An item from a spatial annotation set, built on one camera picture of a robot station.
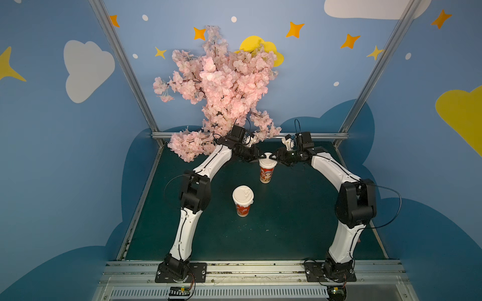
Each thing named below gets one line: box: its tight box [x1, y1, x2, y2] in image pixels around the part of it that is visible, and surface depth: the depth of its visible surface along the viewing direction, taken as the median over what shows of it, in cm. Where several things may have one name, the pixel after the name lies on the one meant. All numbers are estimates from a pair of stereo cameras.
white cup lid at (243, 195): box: [232, 184, 255, 208], surface depth 80 cm
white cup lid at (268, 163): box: [258, 152, 279, 169], surface depth 92 cm
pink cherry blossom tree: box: [152, 25, 282, 163], surface depth 76 cm
